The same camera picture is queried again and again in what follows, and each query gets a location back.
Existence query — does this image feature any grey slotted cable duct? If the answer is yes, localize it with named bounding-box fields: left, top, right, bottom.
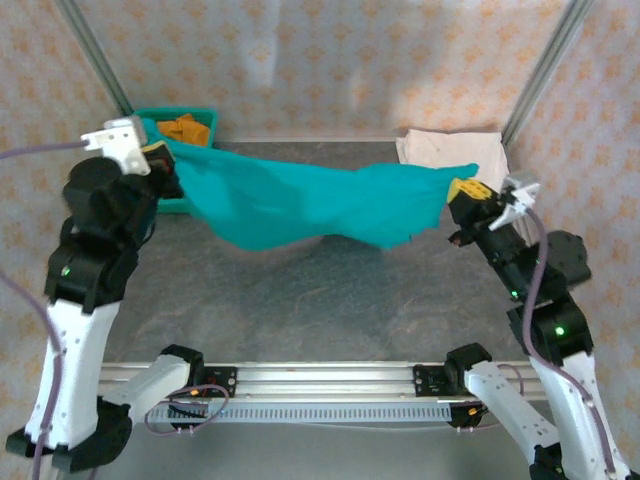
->
left=148, top=401, right=454, bottom=425

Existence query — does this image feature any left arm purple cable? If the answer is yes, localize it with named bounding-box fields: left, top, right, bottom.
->
left=0, top=139, right=231, bottom=480

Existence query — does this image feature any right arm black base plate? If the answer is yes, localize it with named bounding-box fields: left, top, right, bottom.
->
left=412, top=363, right=452, bottom=399

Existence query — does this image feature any aluminium frame post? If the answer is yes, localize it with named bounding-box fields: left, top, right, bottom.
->
left=501, top=0, right=597, bottom=147
left=53, top=0, right=135, bottom=117

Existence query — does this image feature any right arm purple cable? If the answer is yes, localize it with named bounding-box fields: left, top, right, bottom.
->
left=457, top=207, right=626, bottom=480

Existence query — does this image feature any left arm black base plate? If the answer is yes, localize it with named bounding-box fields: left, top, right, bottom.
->
left=201, top=366, right=238, bottom=399

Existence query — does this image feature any teal t-shirt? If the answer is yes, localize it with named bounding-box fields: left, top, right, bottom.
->
left=172, top=144, right=480, bottom=252

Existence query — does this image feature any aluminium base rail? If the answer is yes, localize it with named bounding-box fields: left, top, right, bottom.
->
left=98, top=360, right=547, bottom=402

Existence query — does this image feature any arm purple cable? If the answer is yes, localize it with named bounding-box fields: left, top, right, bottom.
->
left=457, top=207, right=626, bottom=480
left=0, top=139, right=231, bottom=480

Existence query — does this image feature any orange t-shirt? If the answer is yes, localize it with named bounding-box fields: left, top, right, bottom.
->
left=156, top=113, right=212, bottom=148

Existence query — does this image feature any green plastic basket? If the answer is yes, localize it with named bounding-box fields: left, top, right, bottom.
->
left=133, top=106, right=220, bottom=216

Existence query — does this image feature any white folded t-shirt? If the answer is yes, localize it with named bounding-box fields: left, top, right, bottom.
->
left=396, top=127, right=511, bottom=194

